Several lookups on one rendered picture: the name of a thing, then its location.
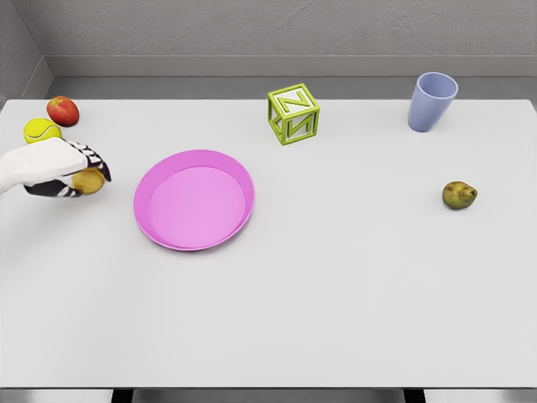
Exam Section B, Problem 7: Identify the red apple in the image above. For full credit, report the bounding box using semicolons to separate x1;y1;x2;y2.
46;96;81;128

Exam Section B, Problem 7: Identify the green letter block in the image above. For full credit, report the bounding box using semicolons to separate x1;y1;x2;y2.
267;83;321;147

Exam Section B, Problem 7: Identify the yellow tennis ball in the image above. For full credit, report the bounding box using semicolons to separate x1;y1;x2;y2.
23;118;63;145

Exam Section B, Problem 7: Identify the lavender cup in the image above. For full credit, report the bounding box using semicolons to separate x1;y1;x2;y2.
407;71;459;133

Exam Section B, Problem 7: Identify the pink plate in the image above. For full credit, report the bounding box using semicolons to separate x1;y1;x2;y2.
133;149;256;253

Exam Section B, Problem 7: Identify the yellow lemon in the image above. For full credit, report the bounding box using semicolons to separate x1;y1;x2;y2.
71;167;106;196

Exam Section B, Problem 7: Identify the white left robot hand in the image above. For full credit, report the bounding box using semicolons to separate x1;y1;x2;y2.
15;138;112;200

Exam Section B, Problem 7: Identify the green brown pear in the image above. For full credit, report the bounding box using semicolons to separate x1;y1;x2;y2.
441;181;479;211

